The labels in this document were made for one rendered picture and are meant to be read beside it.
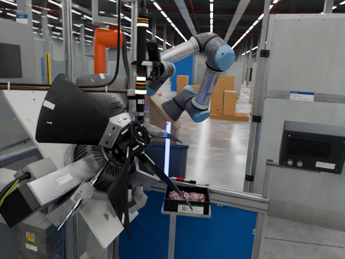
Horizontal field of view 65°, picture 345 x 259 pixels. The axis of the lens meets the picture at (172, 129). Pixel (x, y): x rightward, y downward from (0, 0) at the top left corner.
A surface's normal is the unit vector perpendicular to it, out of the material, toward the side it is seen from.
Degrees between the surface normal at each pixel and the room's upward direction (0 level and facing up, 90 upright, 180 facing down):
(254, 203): 90
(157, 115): 90
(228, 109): 90
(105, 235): 50
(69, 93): 73
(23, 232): 90
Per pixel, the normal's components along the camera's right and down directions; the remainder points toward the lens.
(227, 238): -0.34, 0.19
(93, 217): 0.75, -0.54
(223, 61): 0.50, 0.62
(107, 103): 0.14, -0.49
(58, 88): 0.73, -0.15
